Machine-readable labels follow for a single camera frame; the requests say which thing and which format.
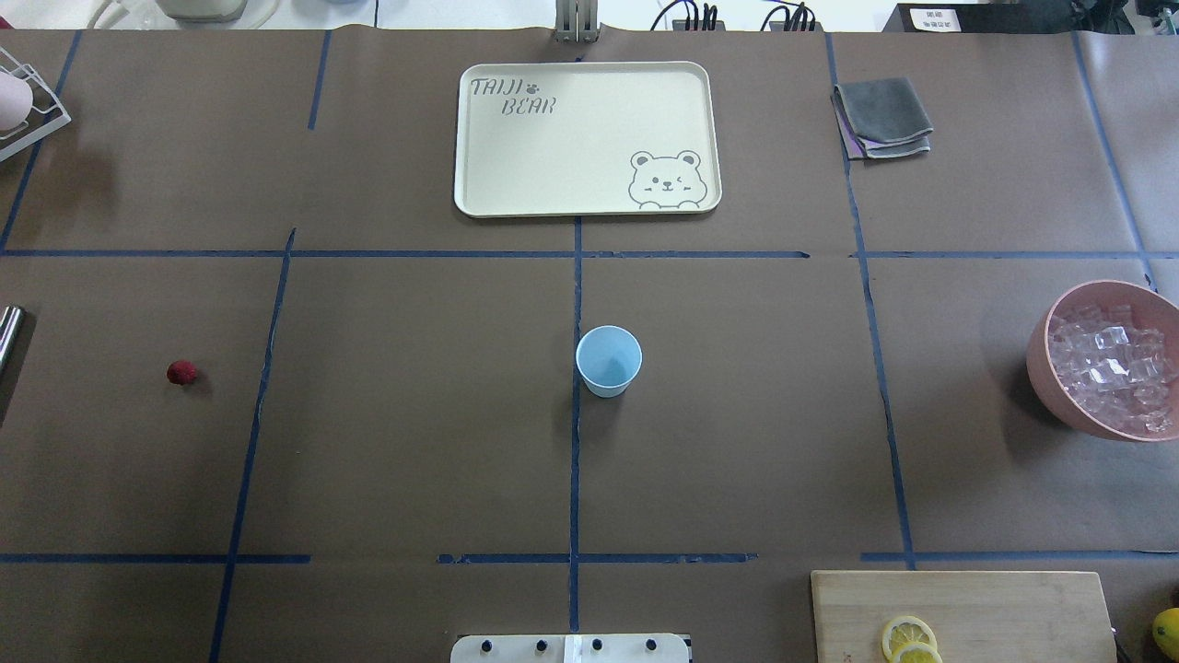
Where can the light blue plastic cup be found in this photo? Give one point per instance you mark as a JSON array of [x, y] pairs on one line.
[[608, 359]]

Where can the pink bowl of ice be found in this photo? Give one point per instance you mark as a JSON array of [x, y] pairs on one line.
[[1103, 361]]

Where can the pink cup on rack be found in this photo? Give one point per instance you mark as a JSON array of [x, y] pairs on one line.
[[16, 99]]

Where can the cream bear print tray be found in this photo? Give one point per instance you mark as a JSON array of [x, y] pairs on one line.
[[586, 138]]

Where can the black power strip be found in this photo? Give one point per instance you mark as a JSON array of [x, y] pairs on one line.
[[718, 16]]

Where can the grey folded cloth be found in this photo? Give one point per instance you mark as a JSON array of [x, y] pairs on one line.
[[881, 119]]

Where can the red strawberry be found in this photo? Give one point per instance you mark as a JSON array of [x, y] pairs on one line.
[[182, 373]]

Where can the lemon slices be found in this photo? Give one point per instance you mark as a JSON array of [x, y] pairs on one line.
[[907, 638]]

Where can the wooden cutting board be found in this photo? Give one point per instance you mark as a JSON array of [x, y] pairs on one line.
[[975, 616]]

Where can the steel muddler black tip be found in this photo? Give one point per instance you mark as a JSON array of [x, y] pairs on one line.
[[13, 317]]

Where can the whole yellow lemon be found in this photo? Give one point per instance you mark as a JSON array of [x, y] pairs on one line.
[[1165, 630]]

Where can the aluminium frame post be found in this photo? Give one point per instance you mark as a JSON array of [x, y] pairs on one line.
[[577, 21]]

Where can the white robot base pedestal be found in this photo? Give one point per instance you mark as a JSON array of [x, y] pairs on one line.
[[625, 647]]

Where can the white wire cup rack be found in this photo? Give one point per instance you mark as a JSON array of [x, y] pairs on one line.
[[48, 112]]

